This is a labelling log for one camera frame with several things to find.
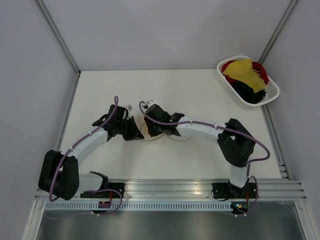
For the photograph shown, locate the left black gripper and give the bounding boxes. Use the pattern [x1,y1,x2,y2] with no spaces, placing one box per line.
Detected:
[116,116,144,142]

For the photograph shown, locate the aluminium mounting rail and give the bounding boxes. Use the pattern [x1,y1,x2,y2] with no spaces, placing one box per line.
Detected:
[34,178,307,202]

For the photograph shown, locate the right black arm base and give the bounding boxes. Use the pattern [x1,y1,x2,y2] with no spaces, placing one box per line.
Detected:
[212,182,258,200]

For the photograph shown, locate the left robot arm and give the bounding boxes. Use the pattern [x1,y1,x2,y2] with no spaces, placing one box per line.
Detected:
[38,104,144,202]

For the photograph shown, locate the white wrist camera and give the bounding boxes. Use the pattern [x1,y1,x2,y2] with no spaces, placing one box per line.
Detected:
[125,104,133,113]
[142,100,158,109]

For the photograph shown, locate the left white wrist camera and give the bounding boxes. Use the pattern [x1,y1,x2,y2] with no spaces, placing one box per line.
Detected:
[125,104,133,113]

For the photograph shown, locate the purple cable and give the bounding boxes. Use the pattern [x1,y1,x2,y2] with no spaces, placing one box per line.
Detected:
[44,95,124,220]
[138,100,271,221]

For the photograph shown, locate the right aluminium frame post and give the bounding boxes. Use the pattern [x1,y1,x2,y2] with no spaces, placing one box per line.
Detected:
[258,0,300,64]

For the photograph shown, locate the yellow garment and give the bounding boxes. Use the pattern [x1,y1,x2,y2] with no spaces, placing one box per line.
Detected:
[222,58,266,93]

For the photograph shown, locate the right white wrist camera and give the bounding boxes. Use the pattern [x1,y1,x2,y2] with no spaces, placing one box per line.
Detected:
[142,100,158,109]

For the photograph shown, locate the cream mesh laundry bag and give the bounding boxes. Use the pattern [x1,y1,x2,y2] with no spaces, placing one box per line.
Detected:
[139,122,191,142]

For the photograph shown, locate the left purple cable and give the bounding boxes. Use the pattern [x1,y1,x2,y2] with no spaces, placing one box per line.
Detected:
[44,95,124,220]

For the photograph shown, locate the white slotted cable duct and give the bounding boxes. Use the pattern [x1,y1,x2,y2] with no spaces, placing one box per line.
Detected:
[45,200,253,212]

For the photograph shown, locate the aluminium frame post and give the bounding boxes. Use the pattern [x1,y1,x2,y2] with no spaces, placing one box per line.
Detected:
[258,0,300,64]
[34,0,81,76]

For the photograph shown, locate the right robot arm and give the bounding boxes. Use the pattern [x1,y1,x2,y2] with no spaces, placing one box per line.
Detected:
[139,100,255,198]

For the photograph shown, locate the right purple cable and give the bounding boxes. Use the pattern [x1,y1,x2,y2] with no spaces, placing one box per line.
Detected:
[138,100,271,221]

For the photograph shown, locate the left aluminium frame post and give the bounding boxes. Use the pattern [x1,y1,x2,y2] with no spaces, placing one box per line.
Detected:
[34,0,81,76]

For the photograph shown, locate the black garment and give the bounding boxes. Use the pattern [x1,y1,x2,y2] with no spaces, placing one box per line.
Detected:
[232,80,266,104]

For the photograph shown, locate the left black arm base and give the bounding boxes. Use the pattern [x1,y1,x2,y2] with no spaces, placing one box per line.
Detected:
[80,182,125,199]

